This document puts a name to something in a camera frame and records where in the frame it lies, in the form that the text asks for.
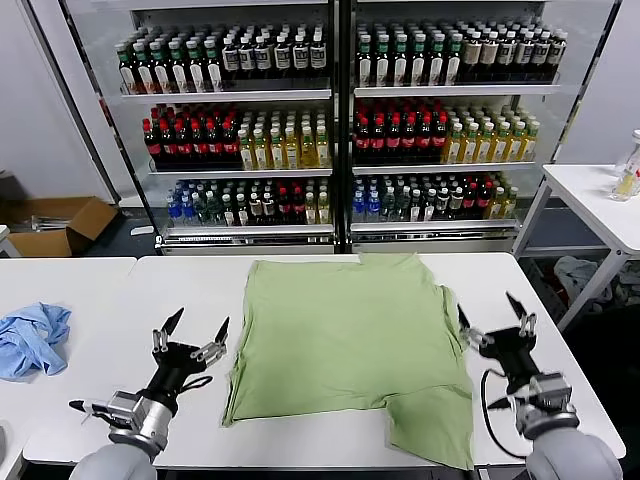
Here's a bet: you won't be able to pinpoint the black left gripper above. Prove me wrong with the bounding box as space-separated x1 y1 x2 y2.
143 306 231 402

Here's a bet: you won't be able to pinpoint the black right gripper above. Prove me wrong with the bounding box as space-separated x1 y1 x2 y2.
456 290 542 395

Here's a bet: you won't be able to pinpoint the light green polo shirt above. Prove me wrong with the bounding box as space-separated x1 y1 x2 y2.
221 252 475 471

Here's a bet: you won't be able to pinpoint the white grey cloth pile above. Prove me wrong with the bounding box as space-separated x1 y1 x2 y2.
552 255 616 307

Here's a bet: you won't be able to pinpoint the glass door beverage cabinet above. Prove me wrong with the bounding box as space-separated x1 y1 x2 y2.
128 0 346 257
344 0 569 256

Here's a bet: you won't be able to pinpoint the white cabinet shelf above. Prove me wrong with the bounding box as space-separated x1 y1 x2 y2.
119 88 334 105
148 167 334 178
160 223 335 237
350 218 519 234
351 159 539 177
353 83 564 99

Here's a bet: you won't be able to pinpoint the pale green cloth heap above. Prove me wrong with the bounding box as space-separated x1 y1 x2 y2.
617 269 640 304

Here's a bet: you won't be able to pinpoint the crumpled light blue garment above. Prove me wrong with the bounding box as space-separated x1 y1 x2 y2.
0 301 73 384

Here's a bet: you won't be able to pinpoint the white side table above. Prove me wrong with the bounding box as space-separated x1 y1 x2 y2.
512 163 640 332

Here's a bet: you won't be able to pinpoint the open brown cardboard box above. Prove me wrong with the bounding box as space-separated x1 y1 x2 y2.
0 195 120 259

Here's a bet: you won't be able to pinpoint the grey metal parts bundle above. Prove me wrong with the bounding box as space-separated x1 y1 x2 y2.
29 213 69 233

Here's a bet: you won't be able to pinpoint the clear glass bottle yellow contents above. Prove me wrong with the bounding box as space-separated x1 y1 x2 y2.
609 128 640 203

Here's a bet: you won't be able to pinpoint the white plastic stool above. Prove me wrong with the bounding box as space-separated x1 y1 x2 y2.
0 224 24 259

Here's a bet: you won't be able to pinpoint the green cap brown tea bottle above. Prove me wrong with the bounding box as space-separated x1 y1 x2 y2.
203 38 224 93
151 41 171 94
391 33 411 87
427 33 447 86
356 33 375 87
133 42 154 95
409 33 429 86
168 40 189 94
185 39 206 93
116 43 137 95
373 33 393 87
444 33 463 85

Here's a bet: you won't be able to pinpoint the dark bottle beige label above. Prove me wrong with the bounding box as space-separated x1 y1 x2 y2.
461 32 481 82
480 31 500 82

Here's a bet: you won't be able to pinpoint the dark bottle white blue label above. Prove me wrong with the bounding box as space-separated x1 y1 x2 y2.
273 34 292 80
548 30 568 80
291 33 310 79
237 36 256 81
498 30 517 81
253 35 273 80
221 37 240 81
309 32 328 79
515 30 534 81
532 30 551 81

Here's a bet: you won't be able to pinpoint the open glass cabinet door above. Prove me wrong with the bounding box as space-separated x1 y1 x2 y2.
509 0 626 256
27 0 164 246

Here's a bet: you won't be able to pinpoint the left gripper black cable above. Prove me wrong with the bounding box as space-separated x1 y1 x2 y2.
180 374 214 396

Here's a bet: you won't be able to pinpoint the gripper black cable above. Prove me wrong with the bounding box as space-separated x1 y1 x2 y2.
481 368 530 459
180 374 214 396

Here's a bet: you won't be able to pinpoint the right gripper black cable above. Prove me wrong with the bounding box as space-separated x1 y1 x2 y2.
481 368 530 459

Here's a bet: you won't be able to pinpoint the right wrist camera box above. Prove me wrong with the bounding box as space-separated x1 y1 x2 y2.
529 372 575 416

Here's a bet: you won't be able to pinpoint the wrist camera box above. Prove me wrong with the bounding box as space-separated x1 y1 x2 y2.
107 390 146 427
529 372 575 416

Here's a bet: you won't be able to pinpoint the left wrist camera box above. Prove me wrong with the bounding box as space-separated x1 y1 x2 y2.
107 390 146 427

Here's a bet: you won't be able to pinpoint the left camera cable white plug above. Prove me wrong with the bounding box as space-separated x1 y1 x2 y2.
68 398 110 415

